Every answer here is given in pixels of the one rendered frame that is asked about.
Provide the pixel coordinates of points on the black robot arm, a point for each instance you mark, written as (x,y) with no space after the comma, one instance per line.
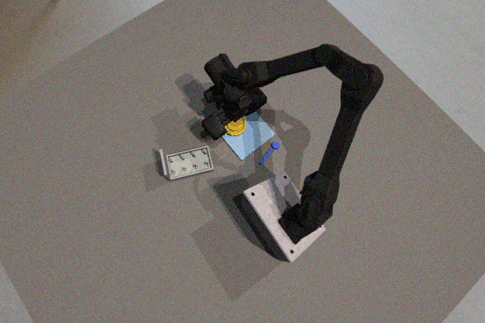
(360,84)

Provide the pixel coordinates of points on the yellow plate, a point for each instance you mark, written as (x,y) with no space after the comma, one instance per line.
(236,128)

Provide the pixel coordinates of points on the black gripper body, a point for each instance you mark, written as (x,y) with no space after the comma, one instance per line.
(216,128)

